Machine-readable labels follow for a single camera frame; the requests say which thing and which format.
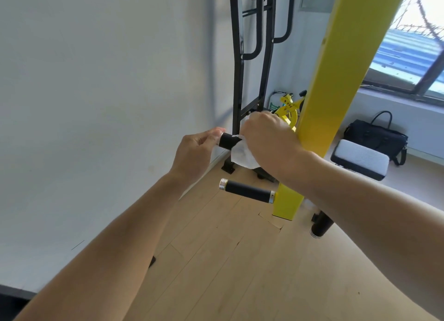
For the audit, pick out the yellow fitness equipment arm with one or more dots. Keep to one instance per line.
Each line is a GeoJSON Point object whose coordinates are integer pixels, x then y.
{"type": "Point", "coordinates": [340, 71]}

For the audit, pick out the person's left hand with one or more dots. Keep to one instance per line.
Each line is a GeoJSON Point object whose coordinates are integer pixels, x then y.
{"type": "Point", "coordinates": [192, 154]}

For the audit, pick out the yellow leg developer bar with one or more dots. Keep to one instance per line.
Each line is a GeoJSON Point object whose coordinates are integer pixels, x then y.
{"type": "Point", "coordinates": [288, 110]}

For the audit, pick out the black metal rack frame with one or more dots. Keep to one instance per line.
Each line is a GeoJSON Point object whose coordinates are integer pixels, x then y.
{"type": "Point", "coordinates": [239, 71]}

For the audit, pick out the black bench base frame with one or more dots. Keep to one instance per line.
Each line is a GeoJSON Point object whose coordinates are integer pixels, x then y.
{"type": "Point", "coordinates": [265, 175]}

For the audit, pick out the person's right forearm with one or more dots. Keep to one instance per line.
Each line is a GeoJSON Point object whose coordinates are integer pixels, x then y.
{"type": "Point", "coordinates": [364, 209]}

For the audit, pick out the person's left forearm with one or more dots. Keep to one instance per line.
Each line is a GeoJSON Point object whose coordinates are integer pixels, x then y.
{"type": "Point", "coordinates": [114, 254]}

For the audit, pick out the white wet wipe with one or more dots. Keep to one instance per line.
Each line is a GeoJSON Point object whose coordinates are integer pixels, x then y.
{"type": "Point", "coordinates": [242, 156]}

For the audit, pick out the person's right hand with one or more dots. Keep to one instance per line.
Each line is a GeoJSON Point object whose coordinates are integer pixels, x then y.
{"type": "Point", "coordinates": [270, 140]}

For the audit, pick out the black bag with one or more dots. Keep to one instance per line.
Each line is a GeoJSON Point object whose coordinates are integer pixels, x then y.
{"type": "Point", "coordinates": [376, 136]}

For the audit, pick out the grey padded seat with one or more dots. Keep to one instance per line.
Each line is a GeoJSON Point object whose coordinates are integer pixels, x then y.
{"type": "Point", "coordinates": [360, 157]}

